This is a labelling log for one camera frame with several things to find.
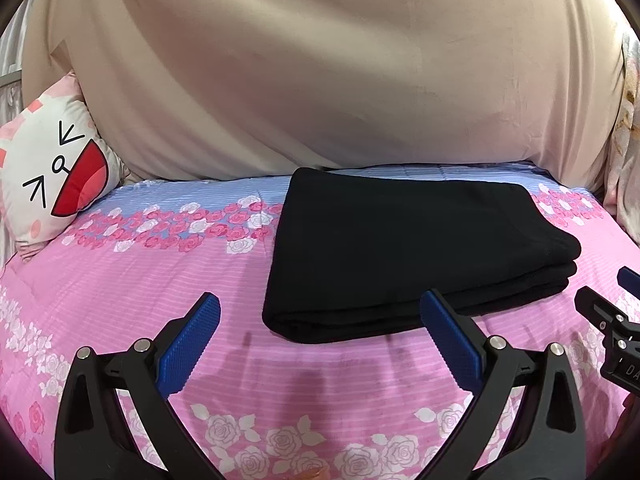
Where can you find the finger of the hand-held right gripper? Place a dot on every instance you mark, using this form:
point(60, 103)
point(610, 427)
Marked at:
point(630, 279)
point(597, 305)

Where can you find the beige cloth cover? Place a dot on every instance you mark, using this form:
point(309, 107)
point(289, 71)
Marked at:
point(325, 70)

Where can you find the pink floral bed sheet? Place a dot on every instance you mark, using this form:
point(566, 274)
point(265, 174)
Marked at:
point(150, 270)

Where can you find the black pants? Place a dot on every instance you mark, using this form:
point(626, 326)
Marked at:
point(400, 250)

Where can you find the pale floral cloth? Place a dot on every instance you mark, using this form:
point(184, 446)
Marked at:
point(625, 125)

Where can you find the grey striped curtain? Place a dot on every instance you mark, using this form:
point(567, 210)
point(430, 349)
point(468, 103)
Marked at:
point(15, 45)

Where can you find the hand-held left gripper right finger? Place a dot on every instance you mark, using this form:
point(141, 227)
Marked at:
point(452, 340)

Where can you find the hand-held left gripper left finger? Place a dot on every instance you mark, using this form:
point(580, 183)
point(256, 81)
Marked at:
point(187, 345)

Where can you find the white cat face pillow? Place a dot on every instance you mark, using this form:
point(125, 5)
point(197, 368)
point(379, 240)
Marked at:
point(55, 170)

